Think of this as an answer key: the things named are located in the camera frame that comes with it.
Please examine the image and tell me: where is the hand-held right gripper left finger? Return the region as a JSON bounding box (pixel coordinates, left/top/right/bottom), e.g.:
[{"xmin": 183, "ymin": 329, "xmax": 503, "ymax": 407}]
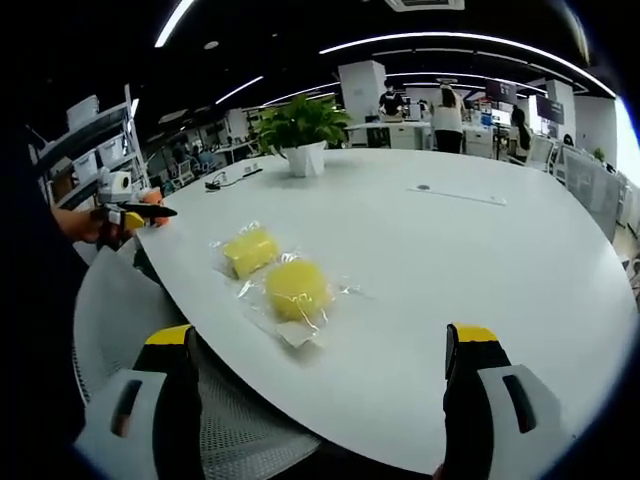
[{"xmin": 73, "ymin": 323, "xmax": 206, "ymax": 480}]

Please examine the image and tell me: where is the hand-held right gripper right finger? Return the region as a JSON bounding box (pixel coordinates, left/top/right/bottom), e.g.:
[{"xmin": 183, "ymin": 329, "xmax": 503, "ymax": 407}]
[{"xmin": 441, "ymin": 322, "xmax": 577, "ymax": 476}]

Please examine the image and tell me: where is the rectangular yellow silicone block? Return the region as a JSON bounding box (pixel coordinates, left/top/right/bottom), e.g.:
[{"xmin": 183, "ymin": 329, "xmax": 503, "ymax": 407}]
[{"xmin": 208, "ymin": 219, "xmax": 299, "ymax": 281}]

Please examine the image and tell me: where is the yellow sponge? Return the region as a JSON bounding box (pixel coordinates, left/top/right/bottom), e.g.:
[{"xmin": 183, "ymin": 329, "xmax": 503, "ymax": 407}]
[{"xmin": 236, "ymin": 258, "xmax": 361, "ymax": 350}]

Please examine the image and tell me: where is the person's left hand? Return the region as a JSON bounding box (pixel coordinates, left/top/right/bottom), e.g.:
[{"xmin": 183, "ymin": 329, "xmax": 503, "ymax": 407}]
[{"xmin": 51, "ymin": 206, "xmax": 110, "ymax": 245}]

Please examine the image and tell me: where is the white mesh office chair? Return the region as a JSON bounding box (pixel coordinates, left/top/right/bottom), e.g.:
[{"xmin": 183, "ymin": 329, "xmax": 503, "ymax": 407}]
[
  {"xmin": 525, "ymin": 134, "xmax": 559, "ymax": 174},
  {"xmin": 72, "ymin": 239, "xmax": 321, "ymax": 480}
]

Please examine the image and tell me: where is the metal storage shelf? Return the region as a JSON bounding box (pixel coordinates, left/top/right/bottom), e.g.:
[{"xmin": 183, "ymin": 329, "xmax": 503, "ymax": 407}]
[{"xmin": 29, "ymin": 83, "xmax": 151, "ymax": 211}]

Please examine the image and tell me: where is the potted green plant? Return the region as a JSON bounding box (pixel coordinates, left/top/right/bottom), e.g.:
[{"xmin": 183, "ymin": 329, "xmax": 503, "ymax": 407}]
[{"xmin": 253, "ymin": 93, "xmax": 353, "ymax": 178}]

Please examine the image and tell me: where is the black cable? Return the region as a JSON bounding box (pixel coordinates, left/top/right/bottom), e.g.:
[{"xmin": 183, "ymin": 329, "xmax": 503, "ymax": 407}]
[{"xmin": 204, "ymin": 170, "xmax": 263, "ymax": 191}]

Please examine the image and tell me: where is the white table cable cover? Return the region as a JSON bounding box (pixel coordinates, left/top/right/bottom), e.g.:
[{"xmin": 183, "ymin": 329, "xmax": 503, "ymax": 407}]
[{"xmin": 405, "ymin": 183, "xmax": 508, "ymax": 207}]

